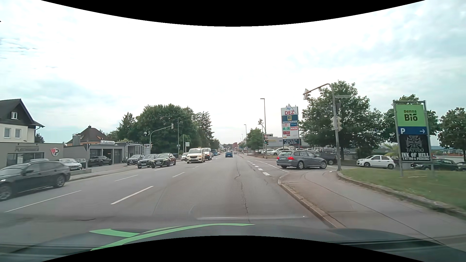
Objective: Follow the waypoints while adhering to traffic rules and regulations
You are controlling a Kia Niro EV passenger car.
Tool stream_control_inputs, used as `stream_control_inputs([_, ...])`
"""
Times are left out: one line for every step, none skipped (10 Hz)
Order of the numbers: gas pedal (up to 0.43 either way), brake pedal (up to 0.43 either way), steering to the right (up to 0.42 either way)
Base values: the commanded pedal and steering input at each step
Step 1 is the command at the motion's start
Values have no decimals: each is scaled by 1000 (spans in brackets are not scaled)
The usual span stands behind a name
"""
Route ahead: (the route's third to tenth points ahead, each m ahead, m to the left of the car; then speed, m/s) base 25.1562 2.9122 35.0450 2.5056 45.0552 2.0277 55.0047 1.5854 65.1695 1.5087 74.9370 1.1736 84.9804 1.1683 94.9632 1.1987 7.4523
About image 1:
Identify black suv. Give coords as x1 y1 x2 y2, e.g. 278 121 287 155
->
0 160 71 202

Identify grass verge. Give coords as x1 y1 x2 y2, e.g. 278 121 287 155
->
341 167 466 211

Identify row of parked cars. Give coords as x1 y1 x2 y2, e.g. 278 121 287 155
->
255 147 337 156

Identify large green tree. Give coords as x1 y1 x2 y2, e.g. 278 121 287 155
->
299 80 386 159

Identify grey low commercial building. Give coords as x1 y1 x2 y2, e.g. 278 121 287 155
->
0 140 145 169

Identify pavement beside buildings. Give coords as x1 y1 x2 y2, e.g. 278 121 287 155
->
69 162 138 181

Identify green and black billboard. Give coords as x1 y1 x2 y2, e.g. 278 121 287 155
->
392 100 435 178

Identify group of large trees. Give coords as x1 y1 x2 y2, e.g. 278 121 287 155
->
106 104 221 155

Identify house with brown roof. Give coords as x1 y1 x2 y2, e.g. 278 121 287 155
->
65 125 108 146

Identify grey asphalt road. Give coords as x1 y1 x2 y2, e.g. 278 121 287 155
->
0 153 359 245

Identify silver parked car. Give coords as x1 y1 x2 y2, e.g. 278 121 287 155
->
58 158 83 171

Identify white house with dark roof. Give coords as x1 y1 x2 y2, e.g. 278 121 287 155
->
0 98 45 143

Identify white taxi car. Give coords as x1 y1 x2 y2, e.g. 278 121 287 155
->
186 148 206 164

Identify tall shop sign pylon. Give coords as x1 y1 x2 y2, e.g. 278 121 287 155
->
280 104 301 150

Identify small green tree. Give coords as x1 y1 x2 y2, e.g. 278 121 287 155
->
246 127 264 153

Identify car's own bonnet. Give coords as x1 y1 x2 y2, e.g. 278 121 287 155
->
0 223 466 262

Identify white small car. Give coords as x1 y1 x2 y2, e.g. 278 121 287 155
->
356 155 396 170

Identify traffic light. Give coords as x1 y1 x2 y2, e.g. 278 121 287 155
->
258 118 267 158

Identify dark saloon car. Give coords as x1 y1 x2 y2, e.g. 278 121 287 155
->
137 154 158 169

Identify black parked car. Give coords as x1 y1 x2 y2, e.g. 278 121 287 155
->
87 156 113 167

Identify black saloon car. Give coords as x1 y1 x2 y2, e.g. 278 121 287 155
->
151 153 177 168

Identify grey estate car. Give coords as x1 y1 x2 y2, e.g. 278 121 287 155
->
276 150 328 170

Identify road markings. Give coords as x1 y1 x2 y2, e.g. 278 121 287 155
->
4 156 341 220

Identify grey paved pavement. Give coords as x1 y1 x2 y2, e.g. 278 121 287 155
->
278 170 466 252

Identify dark green parked car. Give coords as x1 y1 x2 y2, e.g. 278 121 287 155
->
411 158 460 172

